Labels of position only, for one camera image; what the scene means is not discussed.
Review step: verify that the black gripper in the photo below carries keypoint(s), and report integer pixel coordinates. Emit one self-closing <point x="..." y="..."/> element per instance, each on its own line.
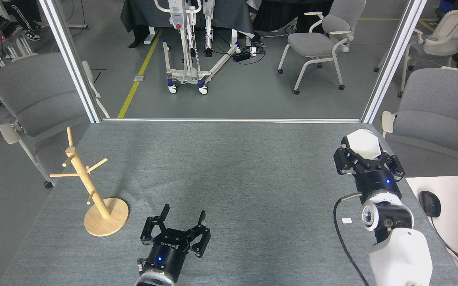
<point x="378" y="182"/>
<point x="167" y="254"/>

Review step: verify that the white hexagonal cup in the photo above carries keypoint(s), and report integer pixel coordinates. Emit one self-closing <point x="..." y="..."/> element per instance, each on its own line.
<point x="364" y="143"/>

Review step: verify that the wooden cup rack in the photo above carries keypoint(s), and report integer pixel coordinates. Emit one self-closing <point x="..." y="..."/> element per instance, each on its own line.
<point x="103" y="216"/>

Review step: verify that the small white paper tag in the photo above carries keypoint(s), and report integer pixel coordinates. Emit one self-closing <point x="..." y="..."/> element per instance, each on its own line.
<point x="347" y="221"/>

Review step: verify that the black computer mouse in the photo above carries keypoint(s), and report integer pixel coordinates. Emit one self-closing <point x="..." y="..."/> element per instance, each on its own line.
<point x="429" y="203"/>

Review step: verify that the white desk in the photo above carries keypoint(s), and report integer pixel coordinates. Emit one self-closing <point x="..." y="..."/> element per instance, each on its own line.
<point x="451" y="238"/>

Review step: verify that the white chair with slatted back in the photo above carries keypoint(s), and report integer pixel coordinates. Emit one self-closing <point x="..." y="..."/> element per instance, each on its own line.
<point x="439" y="37"/>

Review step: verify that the black power strip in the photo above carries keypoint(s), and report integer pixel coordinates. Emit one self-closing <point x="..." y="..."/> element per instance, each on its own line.
<point x="241" y="55"/>

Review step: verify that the white stand on wheels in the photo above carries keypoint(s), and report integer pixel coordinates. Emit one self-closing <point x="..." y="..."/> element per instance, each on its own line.
<point x="189" y="43"/>

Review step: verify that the black cloth covered table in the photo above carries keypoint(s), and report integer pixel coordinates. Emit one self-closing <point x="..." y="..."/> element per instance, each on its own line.
<point x="221" y="12"/>

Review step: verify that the person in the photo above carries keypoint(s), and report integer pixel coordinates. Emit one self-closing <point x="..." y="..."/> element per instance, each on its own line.
<point x="28" y="18"/>

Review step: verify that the grey chair with white frame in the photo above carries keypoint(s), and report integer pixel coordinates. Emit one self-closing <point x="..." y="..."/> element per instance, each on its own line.
<point x="439" y="115"/>
<point x="40" y="99"/>
<point x="324" y="37"/>

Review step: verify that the silver frame post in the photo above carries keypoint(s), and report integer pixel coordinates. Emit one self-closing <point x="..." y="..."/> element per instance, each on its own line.
<point x="70" y="59"/>
<point x="392" y="59"/>

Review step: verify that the silver frame crossbar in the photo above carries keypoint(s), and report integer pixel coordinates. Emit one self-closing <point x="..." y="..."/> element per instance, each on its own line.
<point x="233" y="120"/>

